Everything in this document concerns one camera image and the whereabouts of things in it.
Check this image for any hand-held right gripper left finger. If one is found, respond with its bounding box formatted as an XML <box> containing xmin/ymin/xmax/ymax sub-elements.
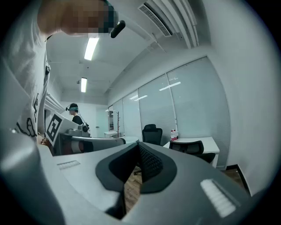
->
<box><xmin>38</xmin><ymin>142</ymin><xmax>141</xmax><ymax>225</ymax></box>

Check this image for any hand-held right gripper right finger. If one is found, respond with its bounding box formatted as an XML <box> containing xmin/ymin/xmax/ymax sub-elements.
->
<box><xmin>122</xmin><ymin>142</ymin><xmax>255</xmax><ymax>225</ymax></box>

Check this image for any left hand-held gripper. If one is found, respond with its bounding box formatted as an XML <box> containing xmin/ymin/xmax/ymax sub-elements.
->
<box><xmin>45</xmin><ymin>111</ymin><xmax>127</xmax><ymax>156</ymax></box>

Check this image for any black mesh armrest chair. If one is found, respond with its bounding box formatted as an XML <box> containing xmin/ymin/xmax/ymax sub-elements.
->
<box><xmin>169</xmin><ymin>140</ymin><xmax>216</xmax><ymax>164</ymax></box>

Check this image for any black office chair with headrest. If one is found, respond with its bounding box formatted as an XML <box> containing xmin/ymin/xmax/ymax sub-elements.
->
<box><xmin>142</xmin><ymin>123</ymin><xmax>163</xmax><ymax>147</ymax></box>

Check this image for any person's left hand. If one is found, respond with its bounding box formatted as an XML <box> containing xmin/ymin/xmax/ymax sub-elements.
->
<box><xmin>37</xmin><ymin>133</ymin><xmax>55</xmax><ymax>156</ymax></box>

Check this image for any brown wooden coat rack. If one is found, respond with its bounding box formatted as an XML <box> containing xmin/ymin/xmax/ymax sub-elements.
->
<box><xmin>115</xmin><ymin>111</ymin><xmax>122</xmax><ymax>137</ymax></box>

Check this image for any round white table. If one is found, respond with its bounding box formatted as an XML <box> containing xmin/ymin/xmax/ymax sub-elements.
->
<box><xmin>119</xmin><ymin>136</ymin><xmax>140</xmax><ymax>145</ymax></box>

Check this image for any white rectangular desk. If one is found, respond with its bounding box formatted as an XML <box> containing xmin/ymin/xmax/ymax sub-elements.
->
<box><xmin>162</xmin><ymin>136</ymin><xmax>220</xmax><ymax>169</ymax></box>

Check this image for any long ceiling light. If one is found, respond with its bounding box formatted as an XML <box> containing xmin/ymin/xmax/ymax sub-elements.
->
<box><xmin>84</xmin><ymin>37</ymin><xmax>100</xmax><ymax>61</ymax></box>
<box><xmin>80</xmin><ymin>77</ymin><xmax>88</xmax><ymax>93</ymax></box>

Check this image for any person's grey printed T-shirt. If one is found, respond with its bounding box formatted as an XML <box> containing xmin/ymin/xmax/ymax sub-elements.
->
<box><xmin>0</xmin><ymin>0</ymin><xmax>51</xmax><ymax>142</ymax></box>

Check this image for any person's head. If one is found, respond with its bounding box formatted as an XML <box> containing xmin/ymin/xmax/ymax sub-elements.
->
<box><xmin>37</xmin><ymin>0</ymin><xmax>119</xmax><ymax>37</ymax></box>

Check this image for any ceiling air vent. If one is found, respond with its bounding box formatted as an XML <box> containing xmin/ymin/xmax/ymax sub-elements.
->
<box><xmin>138</xmin><ymin>2</ymin><xmax>174</xmax><ymax>37</ymax></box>

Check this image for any black head camera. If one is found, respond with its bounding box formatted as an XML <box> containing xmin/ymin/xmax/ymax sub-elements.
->
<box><xmin>109</xmin><ymin>20</ymin><xmax>126</xmax><ymax>39</ymax></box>

